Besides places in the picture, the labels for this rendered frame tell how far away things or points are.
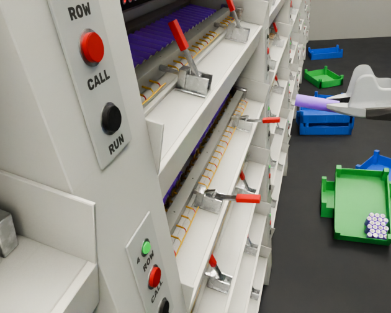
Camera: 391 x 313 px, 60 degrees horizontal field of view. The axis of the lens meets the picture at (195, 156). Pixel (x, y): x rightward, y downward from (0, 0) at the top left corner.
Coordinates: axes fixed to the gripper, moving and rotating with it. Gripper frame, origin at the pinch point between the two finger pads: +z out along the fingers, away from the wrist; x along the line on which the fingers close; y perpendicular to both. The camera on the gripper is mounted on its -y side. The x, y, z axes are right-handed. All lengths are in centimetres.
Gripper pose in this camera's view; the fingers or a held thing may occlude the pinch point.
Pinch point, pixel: (336, 107)
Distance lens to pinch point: 55.8
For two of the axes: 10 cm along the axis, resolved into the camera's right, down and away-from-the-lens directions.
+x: -3.0, 5.0, -8.1
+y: -1.8, -8.7, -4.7
